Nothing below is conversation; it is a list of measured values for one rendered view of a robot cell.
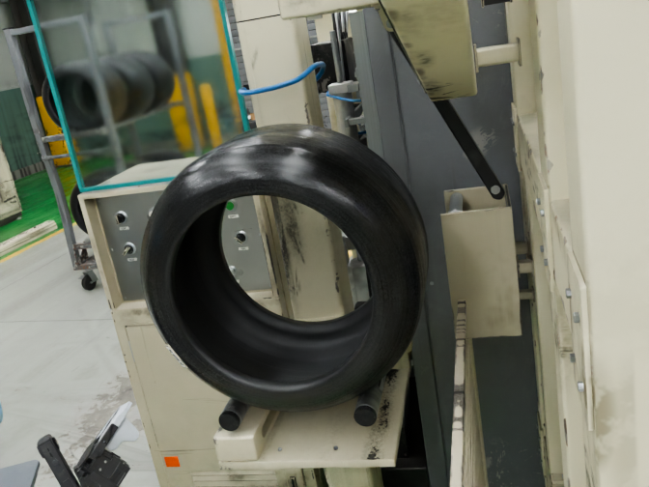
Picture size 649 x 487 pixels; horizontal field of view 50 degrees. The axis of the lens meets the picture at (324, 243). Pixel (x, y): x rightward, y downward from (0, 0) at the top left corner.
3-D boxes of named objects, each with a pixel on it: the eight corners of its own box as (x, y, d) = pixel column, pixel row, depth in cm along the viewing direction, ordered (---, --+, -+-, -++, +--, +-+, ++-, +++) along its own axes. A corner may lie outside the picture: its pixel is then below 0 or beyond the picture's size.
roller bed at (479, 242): (457, 303, 176) (443, 190, 167) (517, 300, 172) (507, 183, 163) (455, 339, 158) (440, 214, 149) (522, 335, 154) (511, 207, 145)
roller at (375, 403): (372, 334, 167) (385, 323, 165) (384, 347, 167) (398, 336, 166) (348, 415, 135) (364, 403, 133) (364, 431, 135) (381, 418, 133)
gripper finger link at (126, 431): (151, 415, 136) (123, 457, 133) (125, 398, 135) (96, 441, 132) (153, 415, 133) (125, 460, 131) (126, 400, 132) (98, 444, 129)
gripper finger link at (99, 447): (118, 425, 134) (91, 466, 131) (110, 420, 134) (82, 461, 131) (120, 428, 130) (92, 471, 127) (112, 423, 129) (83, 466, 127)
